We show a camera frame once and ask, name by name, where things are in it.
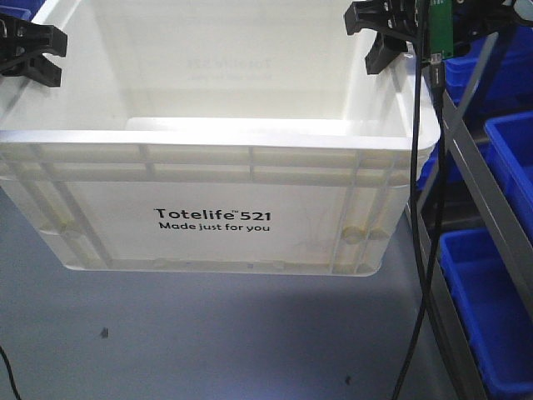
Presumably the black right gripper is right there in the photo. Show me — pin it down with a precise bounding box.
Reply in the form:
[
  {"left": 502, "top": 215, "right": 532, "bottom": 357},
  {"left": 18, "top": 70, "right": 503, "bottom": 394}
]
[{"left": 343, "top": 0, "right": 532, "bottom": 75}]

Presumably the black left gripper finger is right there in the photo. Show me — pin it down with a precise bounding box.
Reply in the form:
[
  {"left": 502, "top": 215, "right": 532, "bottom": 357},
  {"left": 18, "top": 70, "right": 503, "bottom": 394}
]
[
  {"left": 1, "top": 55, "right": 62, "bottom": 88},
  {"left": 1, "top": 13, "right": 67, "bottom": 69}
]

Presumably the white Totelife plastic tote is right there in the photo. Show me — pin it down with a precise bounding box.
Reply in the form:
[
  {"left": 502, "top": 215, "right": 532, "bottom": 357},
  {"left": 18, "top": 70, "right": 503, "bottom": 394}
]
[{"left": 1, "top": 1, "right": 439, "bottom": 277}]

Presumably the blue storage bin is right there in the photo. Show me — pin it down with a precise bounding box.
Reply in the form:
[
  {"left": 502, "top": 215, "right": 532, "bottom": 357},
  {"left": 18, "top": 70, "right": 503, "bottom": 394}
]
[
  {"left": 440, "top": 228, "right": 532, "bottom": 399},
  {"left": 485, "top": 111, "right": 532, "bottom": 238},
  {"left": 445, "top": 27, "right": 532, "bottom": 114}
]

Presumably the blue middle storage bin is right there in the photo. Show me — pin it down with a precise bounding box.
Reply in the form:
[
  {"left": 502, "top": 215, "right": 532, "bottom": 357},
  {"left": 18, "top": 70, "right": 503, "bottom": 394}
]
[{"left": 485, "top": 111, "right": 532, "bottom": 238}]

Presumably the blue lower storage bin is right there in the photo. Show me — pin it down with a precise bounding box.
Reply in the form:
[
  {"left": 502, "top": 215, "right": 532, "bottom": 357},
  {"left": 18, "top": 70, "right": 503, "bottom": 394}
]
[{"left": 440, "top": 228, "right": 532, "bottom": 399}]

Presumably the black cable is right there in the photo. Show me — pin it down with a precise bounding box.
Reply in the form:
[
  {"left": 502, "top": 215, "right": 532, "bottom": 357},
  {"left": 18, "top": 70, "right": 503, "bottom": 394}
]
[
  {"left": 0, "top": 345, "right": 22, "bottom": 400},
  {"left": 391, "top": 53, "right": 449, "bottom": 400},
  {"left": 410, "top": 0, "right": 446, "bottom": 318}
]

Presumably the grey metal shelf frame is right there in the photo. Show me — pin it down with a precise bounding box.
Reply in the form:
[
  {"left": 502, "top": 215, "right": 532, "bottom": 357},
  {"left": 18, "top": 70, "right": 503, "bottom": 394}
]
[{"left": 428, "top": 27, "right": 532, "bottom": 399}]

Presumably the black left side cable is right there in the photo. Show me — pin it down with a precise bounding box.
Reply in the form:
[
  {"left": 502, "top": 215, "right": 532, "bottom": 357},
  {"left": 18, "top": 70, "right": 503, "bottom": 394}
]
[{"left": 0, "top": 345, "right": 22, "bottom": 400}]

